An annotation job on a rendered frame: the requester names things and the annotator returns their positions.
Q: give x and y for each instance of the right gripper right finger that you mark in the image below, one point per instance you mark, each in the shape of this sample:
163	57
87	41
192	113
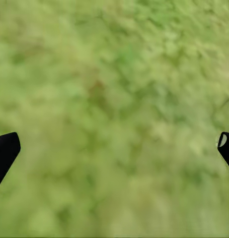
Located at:
222	143

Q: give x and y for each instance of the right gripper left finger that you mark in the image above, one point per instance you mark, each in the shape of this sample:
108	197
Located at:
9	149

